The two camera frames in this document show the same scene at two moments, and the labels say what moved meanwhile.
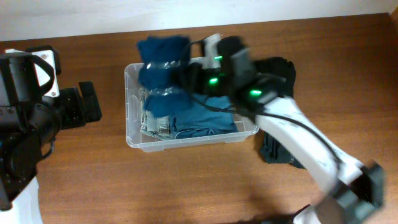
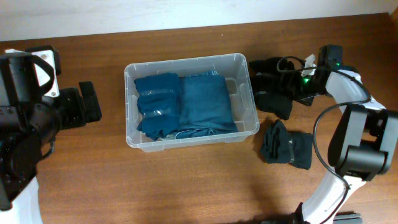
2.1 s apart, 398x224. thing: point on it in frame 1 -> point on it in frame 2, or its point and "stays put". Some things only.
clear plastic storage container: (158, 113) stays put
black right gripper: (199, 79) -> (301, 89)
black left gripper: (90, 101) stays put
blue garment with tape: (161, 56) -> (158, 104)
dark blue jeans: (208, 115) stays put
